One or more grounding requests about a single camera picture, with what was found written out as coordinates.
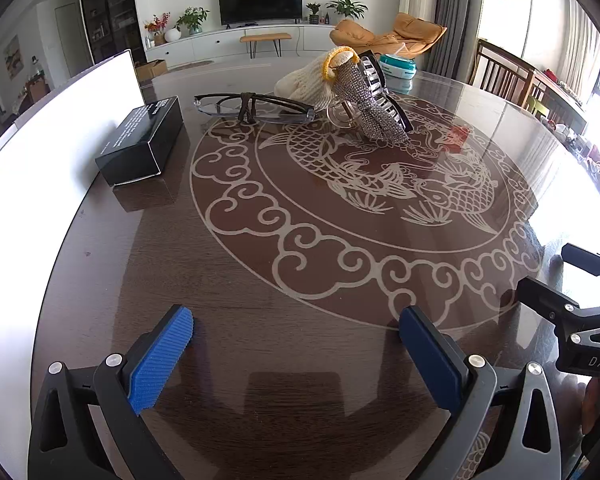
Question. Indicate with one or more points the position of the red flower plant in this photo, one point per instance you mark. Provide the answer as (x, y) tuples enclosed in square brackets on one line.
[(156, 27)]

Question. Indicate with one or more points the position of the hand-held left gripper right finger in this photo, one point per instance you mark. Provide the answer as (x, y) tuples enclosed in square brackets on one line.
[(432, 360)]

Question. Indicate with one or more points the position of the black television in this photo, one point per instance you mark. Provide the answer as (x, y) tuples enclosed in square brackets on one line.
[(260, 2)]

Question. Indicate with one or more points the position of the black printed carton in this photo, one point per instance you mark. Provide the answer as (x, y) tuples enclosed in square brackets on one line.
[(140, 140)]

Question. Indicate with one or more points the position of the large leafy potted plant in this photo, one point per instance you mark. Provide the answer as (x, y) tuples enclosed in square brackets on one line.
[(347, 7)]

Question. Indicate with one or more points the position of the white television cabinet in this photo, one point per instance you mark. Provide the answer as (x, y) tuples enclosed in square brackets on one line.
[(205, 47)]

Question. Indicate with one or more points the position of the dark display cabinet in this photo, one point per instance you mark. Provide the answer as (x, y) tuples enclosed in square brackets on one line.
[(110, 10)]

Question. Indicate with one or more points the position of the wooden bench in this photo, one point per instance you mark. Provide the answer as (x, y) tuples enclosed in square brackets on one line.
[(265, 37)]

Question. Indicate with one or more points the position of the teal round box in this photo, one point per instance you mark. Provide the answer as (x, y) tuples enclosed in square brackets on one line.
[(399, 66)]

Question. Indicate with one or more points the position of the cream knitted glove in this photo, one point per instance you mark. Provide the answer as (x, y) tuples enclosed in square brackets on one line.
[(300, 85)]

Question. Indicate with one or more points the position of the framed wall picture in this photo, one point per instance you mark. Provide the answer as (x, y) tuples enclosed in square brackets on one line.
[(12, 56)]

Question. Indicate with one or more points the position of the person's right hand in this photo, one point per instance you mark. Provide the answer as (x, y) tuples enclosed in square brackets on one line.
[(594, 405)]

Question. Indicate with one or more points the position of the grey curtain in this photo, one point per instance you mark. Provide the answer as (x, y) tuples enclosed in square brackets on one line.
[(455, 10)]

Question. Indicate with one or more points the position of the wooden slatted chair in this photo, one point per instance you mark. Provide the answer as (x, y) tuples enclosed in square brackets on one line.
[(500, 72)]

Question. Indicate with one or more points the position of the rhinestone bow hair clip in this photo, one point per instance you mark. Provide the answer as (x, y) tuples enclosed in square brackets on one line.
[(375, 115)]

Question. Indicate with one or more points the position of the bushy green potted plant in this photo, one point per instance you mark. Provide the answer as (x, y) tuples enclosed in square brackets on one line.
[(192, 19)]

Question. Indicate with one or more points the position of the orange lounge chair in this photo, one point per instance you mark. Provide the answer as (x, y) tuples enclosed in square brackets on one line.
[(360, 35)]

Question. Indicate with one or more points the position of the cardboard box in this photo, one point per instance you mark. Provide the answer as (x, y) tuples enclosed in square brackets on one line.
[(152, 71)]

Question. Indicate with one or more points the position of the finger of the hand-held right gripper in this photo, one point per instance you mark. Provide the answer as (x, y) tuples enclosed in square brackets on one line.
[(590, 260), (545, 297)]

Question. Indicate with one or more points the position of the glasses with dark frame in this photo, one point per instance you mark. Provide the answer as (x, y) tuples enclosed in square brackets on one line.
[(250, 105)]

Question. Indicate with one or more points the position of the green stool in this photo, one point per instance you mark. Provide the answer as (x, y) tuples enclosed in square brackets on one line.
[(536, 106)]

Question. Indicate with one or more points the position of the white round vase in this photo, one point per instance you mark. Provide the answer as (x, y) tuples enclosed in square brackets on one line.
[(173, 35)]

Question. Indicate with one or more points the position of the small potted plant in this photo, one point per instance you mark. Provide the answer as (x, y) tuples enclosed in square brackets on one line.
[(313, 12)]

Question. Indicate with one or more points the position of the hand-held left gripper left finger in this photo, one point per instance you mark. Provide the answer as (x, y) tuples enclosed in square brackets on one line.
[(160, 360)]

